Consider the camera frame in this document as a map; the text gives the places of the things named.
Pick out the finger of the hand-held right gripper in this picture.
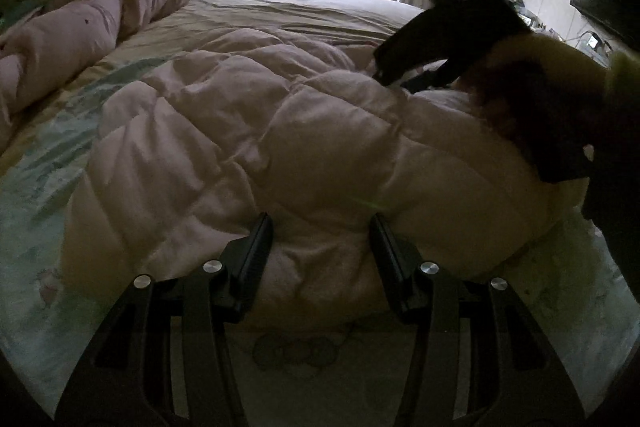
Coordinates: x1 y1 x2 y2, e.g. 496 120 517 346
400 63 451 96

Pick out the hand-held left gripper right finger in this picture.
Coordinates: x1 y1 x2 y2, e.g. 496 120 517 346
369 213 586 427

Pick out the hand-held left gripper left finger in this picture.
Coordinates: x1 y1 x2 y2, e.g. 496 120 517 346
55 213 275 427

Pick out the pink quilted comforter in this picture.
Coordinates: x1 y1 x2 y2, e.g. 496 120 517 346
62 27 588 313

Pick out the person's right forearm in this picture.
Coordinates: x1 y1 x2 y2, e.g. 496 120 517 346
492 32 640 185

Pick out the person's right hand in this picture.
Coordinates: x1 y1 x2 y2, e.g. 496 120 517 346
462 72 531 150

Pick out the bed with beige sheet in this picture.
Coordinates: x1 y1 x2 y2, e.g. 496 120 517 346
0 0 640 427

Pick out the pink rolled duvet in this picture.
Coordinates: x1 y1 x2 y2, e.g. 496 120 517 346
0 0 197 148

